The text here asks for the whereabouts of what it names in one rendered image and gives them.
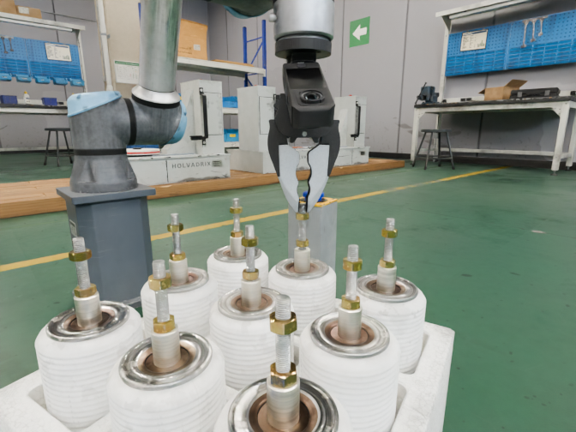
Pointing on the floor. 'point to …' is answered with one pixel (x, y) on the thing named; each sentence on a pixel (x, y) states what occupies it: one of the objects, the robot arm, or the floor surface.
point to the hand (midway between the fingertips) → (303, 203)
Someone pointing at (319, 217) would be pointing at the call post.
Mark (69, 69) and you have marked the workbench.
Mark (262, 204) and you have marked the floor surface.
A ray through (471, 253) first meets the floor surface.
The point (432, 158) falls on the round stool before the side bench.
